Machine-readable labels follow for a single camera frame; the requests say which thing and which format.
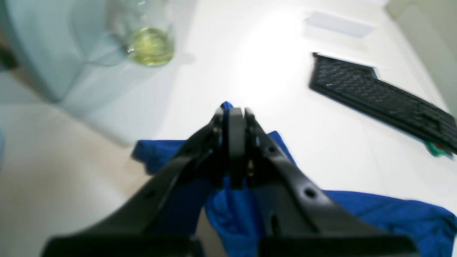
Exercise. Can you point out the green tape roll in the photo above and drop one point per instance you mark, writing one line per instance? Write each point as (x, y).
(437, 150)

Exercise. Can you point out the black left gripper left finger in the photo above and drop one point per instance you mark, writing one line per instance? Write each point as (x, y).
(160, 219)

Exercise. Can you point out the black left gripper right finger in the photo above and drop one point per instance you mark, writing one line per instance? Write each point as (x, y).
(298, 218)

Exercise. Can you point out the blue long-sleeve t-shirt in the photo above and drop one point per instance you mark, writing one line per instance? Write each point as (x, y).
(231, 212)

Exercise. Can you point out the black computer keyboard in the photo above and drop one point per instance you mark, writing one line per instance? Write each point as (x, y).
(357, 86)

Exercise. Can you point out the clear glass jar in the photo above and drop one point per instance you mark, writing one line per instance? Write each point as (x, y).
(145, 30)

